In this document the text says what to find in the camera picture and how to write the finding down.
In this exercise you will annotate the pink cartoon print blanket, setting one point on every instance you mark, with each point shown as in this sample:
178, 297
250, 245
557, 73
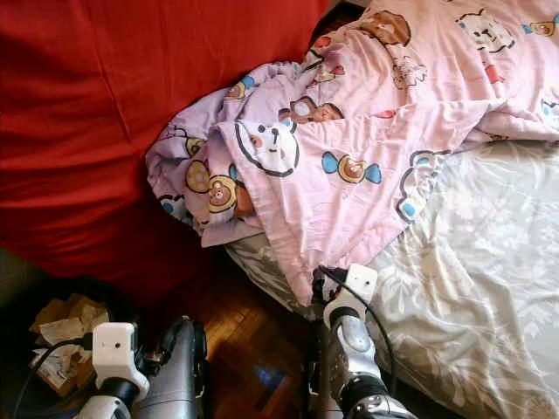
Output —
376, 113

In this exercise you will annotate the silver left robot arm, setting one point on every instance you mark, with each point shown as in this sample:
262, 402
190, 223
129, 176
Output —
100, 412

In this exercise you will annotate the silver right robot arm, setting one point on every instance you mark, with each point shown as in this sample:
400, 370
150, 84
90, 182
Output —
354, 349

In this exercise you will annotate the silver robot right leg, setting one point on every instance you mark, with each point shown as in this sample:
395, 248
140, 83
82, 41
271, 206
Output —
319, 384

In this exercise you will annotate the silver robot leg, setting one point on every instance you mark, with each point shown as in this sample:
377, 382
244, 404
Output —
175, 384
319, 384

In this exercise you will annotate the beige floral bed sheet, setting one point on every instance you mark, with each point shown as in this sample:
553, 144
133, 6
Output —
480, 288

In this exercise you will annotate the silver robot left leg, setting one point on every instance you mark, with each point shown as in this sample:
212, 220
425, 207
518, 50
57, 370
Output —
175, 384

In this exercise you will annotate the black waste bin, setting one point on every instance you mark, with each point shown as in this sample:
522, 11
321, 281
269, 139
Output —
9, 332

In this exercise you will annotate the crumpled white paper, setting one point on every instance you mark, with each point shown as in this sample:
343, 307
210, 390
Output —
63, 330

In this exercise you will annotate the brown cardboard scraps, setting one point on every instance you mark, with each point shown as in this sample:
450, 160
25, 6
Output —
57, 307

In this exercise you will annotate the large red cushion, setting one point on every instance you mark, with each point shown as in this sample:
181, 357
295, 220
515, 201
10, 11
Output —
105, 131

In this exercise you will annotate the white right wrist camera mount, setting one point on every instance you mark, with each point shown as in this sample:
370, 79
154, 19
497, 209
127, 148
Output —
360, 281

